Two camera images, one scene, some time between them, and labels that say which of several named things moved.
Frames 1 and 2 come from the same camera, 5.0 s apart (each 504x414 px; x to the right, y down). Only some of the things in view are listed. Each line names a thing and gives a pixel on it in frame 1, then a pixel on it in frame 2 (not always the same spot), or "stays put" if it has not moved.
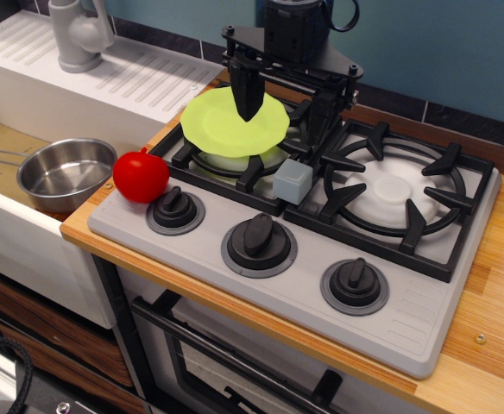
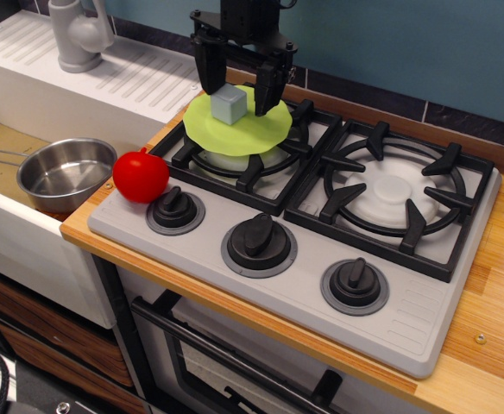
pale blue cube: x=292 y=181 to x=229 y=103
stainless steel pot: x=62 y=176 stays put
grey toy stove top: x=368 y=235 stays put
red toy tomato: x=141 y=176 stays put
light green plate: x=211 y=122 stays put
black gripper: x=296 y=48 to x=244 y=32
